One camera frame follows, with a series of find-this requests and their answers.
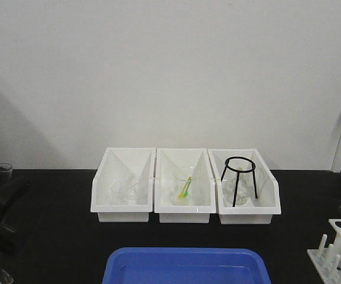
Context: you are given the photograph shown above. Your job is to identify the white test tube rack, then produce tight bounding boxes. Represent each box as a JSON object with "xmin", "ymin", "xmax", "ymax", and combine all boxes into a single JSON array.
[{"xmin": 307, "ymin": 219, "xmax": 341, "ymax": 284}]

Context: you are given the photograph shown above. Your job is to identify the left white plastic bin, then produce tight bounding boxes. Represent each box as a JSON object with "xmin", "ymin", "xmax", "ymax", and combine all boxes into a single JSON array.
[{"xmin": 90, "ymin": 147, "xmax": 156, "ymax": 223}]

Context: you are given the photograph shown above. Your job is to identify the white plastic bin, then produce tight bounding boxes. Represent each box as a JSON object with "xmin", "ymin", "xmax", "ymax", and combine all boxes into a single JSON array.
[
  {"xmin": 90, "ymin": 147, "xmax": 156, "ymax": 223},
  {"xmin": 154, "ymin": 148, "xmax": 217, "ymax": 224},
  {"xmin": 207, "ymin": 149, "xmax": 281, "ymax": 225}
]

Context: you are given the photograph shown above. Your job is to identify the blue plastic tray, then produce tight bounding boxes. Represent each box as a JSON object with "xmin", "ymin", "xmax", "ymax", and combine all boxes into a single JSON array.
[{"xmin": 102, "ymin": 247, "xmax": 271, "ymax": 283}]

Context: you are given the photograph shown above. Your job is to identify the glassware in left bin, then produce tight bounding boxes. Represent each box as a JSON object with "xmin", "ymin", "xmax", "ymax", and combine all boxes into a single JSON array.
[{"xmin": 110, "ymin": 175, "xmax": 147, "ymax": 205}]

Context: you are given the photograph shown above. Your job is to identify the glass beaker in middle bin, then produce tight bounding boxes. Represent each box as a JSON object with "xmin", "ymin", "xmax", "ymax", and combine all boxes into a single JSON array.
[{"xmin": 171, "ymin": 166, "xmax": 200, "ymax": 206}]

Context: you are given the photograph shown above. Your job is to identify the yellow green plastic spatulas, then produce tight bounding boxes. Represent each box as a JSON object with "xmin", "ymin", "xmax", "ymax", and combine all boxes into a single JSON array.
[{"xmin": 178, "ymin": 176, "xmax": 193, "ymax": 198}]

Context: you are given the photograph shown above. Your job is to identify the middle white plastic bin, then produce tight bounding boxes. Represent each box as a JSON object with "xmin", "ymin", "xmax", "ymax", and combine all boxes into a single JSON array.
[{"xmin": 154, "ymin": 148, "xmax": 217, "ymax": 224}]

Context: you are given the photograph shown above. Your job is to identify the glass flask in right bin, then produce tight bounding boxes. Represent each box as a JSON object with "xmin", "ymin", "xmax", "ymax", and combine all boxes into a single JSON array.
[{"xmin": 223, "ymin": 170, "xmax": 251, "ymax": 207}]

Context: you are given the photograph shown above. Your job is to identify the right white plastic bin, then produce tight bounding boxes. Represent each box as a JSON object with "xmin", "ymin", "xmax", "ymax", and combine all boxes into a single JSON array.
[{"xmin": 207, "ymin": 149, "xmax": 281, "ymax": 225}]

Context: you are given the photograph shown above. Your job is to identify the black wire tripod stand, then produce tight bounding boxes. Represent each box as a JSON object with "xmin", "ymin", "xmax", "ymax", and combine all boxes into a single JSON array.
[{"xmin": 220, "ymin": 156, "xmax": 258, "ymax": 208}]

